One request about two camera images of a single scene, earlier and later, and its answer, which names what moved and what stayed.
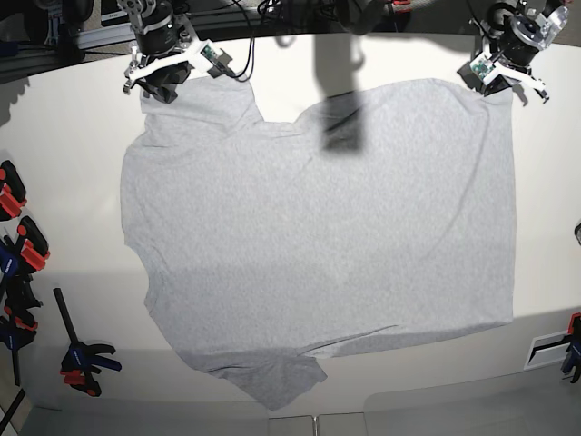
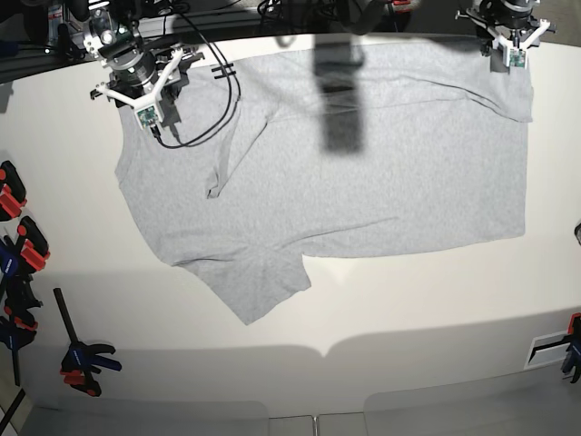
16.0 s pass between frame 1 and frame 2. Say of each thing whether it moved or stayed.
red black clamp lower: stayed
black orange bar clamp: stayed
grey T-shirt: moved
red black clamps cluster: stayed
